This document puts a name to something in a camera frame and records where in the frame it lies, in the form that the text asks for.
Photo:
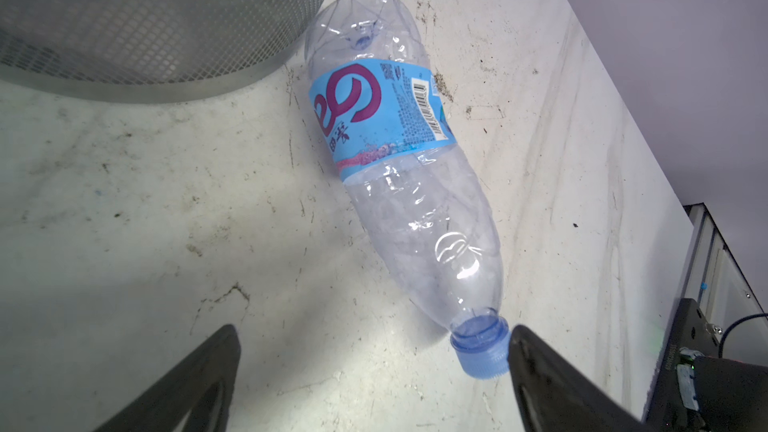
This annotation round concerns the grey mesh waste bin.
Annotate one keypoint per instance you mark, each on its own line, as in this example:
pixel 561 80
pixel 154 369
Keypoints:
pixel 148 51

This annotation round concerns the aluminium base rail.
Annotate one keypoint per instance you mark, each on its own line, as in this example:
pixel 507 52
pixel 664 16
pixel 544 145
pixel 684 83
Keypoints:
pixel 713 372

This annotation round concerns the large clear bottle light-blue label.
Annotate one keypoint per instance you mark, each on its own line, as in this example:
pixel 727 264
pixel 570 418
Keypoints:
pixel 378 107

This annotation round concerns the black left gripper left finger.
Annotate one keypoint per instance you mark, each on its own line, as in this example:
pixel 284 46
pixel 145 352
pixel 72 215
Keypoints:
pixel 195 395

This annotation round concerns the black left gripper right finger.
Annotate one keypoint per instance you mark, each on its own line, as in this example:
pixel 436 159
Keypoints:
pixel 552 395

